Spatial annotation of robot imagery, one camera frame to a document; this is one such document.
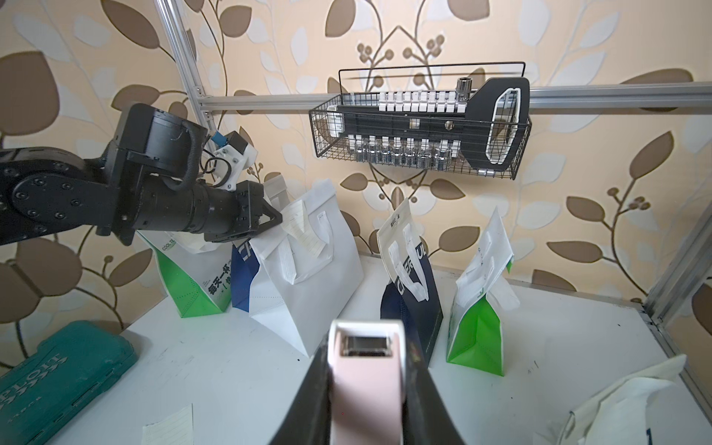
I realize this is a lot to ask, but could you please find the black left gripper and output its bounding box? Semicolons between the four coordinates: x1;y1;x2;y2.
230;181;283;240

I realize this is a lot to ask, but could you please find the black wire basket back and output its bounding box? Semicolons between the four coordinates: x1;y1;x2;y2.
308;60;533;181

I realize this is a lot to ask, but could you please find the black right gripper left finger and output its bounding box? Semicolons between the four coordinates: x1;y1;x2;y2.
270;336;332;445

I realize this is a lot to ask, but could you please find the green plastic tool case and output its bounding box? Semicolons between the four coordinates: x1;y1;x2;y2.
1;321;138;444

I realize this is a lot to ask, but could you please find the large green white bag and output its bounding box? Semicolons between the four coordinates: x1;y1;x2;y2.
137;231;233;318

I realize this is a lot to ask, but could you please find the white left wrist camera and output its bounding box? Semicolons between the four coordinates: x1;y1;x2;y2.
211;131;258;191

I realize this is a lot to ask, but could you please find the dark navy small bag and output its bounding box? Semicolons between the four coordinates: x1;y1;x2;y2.
376;201;443;363

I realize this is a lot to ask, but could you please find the pink stapler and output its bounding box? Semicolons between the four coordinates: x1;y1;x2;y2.
327;320;406;444

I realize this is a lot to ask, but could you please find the small blue paper bag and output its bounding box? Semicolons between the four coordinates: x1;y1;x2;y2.
230;176;290;313

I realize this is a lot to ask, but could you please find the white paper bag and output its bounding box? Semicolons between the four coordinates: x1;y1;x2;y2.
248;179;363;357

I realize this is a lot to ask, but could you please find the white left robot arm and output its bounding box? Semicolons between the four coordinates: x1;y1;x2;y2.
1;103;283;246

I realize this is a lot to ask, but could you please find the black socket set holder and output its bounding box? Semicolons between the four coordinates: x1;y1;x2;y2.
327;76;531;172

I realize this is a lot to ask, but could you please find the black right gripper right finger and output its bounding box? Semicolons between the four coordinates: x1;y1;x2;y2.
402;340;464;444

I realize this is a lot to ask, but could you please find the small green paper bag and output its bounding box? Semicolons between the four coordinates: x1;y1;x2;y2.
446;211;520;376

